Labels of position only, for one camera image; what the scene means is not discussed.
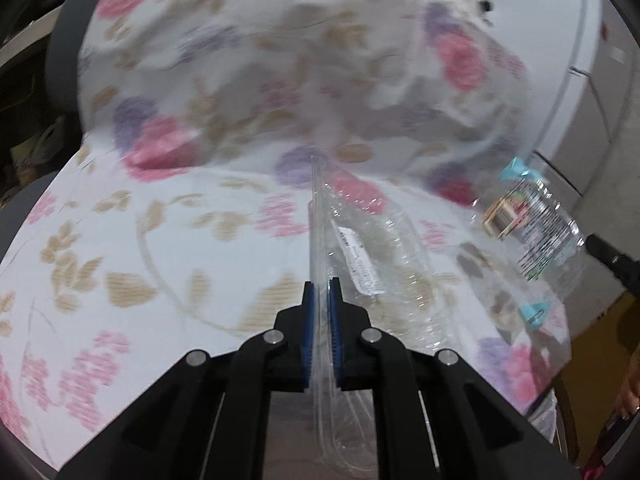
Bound clear plastic bag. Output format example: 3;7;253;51
307;155;497;480

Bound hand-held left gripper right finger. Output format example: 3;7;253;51
326;277;586;480

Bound person's right hand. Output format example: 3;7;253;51
615;359;640;422

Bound grey refrigerator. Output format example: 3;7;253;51
475;0;640;202

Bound floral cloth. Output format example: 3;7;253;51
0;0;574;472

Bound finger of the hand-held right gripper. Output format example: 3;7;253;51
586;233;640;292

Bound grey chair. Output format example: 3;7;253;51
0;0;118;476

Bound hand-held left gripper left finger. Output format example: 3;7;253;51
55;280;318;480

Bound clear plastic bottle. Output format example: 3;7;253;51
470;156;587;332

